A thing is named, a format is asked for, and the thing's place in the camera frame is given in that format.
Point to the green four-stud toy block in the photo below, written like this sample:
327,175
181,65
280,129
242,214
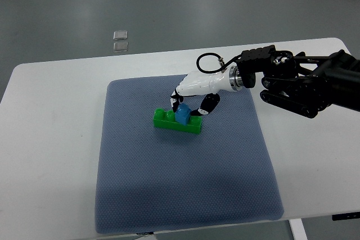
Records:
166,119

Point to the white table leg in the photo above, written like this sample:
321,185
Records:
297,229

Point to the black table control panel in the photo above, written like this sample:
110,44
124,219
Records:
346,216

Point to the blue toy block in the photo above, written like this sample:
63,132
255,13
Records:
182,114

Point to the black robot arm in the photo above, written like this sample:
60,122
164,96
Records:
302,84

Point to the grey-blue textured mat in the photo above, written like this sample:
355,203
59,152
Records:
152,179

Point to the upper metal floor plate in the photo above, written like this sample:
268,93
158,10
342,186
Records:
120,35

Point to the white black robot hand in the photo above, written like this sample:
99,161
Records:
197,83

